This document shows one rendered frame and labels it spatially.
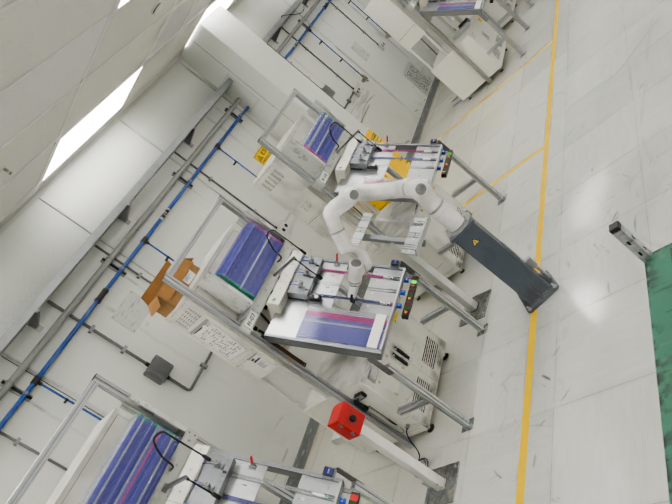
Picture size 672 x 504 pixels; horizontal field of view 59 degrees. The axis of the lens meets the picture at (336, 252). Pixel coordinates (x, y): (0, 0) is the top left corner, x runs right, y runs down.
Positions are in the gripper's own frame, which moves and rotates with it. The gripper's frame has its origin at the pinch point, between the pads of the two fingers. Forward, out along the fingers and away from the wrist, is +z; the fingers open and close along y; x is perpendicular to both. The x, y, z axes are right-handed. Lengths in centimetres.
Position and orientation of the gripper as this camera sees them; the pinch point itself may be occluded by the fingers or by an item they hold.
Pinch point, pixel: (353, 299)
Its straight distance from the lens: 368.6
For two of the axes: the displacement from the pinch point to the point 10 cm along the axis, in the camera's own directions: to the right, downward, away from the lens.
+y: -2.8, 6.6, -6.9
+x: 9.6, 2.2, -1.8
